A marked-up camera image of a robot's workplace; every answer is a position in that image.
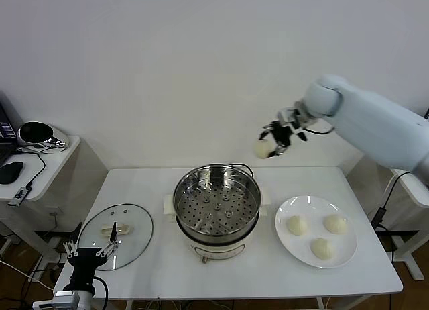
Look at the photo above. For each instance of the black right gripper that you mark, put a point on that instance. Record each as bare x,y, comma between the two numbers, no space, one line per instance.
284,135

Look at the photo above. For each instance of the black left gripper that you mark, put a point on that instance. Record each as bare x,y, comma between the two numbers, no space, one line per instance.
85,264

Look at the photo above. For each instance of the white steamed baozi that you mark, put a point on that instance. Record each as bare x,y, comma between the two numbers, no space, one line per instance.
297,225
336,223
263,149
322,248

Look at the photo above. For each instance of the round glass pot lid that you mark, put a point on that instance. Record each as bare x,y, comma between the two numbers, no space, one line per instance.
134,216

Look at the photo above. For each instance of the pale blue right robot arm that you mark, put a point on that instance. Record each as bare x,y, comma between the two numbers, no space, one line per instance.
368,122

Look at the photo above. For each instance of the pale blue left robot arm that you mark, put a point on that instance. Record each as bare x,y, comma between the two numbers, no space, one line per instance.
86,300

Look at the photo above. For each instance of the perforated steel steamer basket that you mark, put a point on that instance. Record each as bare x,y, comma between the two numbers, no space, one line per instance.
187,186

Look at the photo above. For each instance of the white work table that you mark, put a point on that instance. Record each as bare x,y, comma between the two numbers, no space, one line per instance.
151,189

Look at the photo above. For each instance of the white side desk with mouse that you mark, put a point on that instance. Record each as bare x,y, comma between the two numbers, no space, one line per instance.
57,165

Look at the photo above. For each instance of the small grey usb hub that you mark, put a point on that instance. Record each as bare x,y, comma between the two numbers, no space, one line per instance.
20,194

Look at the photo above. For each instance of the black computer mouse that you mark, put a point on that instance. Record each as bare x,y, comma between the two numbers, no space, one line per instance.
11,172

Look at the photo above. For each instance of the chrome rounded headset device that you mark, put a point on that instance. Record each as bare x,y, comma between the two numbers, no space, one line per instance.
50,142

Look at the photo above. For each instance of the large white plate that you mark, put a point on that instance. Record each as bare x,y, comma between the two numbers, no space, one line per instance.
301,249

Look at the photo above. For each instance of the cream electric cooker base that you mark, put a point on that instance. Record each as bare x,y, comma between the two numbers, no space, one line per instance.
218,249

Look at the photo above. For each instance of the black laptop beside mouse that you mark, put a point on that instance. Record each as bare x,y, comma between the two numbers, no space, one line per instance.
6,129

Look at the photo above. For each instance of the white side desk with label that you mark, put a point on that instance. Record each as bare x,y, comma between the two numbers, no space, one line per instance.
415,189

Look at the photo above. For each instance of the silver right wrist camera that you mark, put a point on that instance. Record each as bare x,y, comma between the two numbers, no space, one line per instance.
285,115

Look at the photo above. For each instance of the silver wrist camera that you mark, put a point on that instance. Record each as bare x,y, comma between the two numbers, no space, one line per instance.
285,115
65,298

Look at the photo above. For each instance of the white wall socket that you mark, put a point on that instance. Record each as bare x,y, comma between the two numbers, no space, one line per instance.
55,213

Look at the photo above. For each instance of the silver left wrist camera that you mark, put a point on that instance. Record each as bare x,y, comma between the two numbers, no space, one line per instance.
65,298

